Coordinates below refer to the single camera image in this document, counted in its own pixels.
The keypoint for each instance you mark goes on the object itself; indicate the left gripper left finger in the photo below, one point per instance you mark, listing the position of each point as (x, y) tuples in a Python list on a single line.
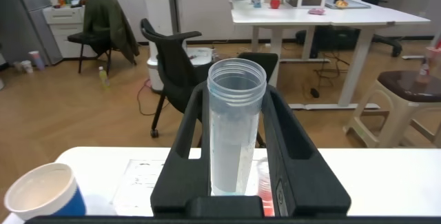
[(186, 175)]

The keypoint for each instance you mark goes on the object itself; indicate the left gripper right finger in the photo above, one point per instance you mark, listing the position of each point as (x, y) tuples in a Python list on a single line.
[(303, 182)]

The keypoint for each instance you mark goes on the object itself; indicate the blue pigment test tube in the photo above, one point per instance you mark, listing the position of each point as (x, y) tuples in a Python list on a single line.
[(234, 131)]

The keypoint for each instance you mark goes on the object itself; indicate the red pigment test tube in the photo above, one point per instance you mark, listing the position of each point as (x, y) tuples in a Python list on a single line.
[(266, 193)]

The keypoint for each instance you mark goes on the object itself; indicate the clear plastic test tube rack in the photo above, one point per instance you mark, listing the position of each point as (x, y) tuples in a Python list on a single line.
[(138, 189)]

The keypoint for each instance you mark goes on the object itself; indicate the black office chair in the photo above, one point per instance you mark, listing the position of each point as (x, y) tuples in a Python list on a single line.
[(175, 69)]

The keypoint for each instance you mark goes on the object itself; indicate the green drink bottle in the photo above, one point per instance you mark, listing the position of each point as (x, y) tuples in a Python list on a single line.
[(103, 77)]

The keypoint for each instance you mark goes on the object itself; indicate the brown topped plastic stool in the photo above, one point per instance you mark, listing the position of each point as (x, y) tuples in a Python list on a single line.
[(406, 86)]

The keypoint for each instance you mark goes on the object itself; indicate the blue white paper cup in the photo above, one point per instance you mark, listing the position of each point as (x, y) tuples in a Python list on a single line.
[(38, 189)]

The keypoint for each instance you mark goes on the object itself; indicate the white double desk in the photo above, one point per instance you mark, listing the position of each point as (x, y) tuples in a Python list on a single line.
[(327, 17)]

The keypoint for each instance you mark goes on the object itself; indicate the black four-legged chair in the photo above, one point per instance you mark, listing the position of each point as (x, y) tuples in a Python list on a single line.
[(87, 38)]

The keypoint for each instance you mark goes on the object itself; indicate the pink cloth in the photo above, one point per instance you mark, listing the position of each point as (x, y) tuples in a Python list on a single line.
[(316, 11)]

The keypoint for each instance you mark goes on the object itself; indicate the drink cup with red straw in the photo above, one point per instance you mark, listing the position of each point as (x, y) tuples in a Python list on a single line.
[(429, 65)]

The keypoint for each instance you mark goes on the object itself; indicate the dark green jacket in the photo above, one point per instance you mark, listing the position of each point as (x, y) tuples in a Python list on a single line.
[(107, 20)]

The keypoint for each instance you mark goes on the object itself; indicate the white robot lift column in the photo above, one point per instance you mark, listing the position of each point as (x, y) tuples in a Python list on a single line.
[(158, 3)]

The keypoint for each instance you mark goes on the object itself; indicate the red apple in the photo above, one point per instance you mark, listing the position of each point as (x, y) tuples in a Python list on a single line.
[(275, 3)]

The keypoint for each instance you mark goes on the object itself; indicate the bread piece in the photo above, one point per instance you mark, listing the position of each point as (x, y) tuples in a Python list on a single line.
[(341, 3)]

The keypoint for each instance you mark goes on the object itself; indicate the grey tray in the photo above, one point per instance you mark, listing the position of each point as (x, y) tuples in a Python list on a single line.
[(358, 5)]

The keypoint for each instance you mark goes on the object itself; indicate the purple paper cup stack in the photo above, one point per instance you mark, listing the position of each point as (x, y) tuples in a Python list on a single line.
[(37, 60)]

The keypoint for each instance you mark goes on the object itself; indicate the white drawer cabinet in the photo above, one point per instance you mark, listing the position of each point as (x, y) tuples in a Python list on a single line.
[(63, 27)]

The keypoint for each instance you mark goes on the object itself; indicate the small white paper cup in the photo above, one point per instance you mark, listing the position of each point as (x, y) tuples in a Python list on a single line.
[(27, 67)]

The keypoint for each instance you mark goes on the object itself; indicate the grey tall cabinet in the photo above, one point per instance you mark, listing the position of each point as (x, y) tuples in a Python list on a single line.
[(24, 17)]

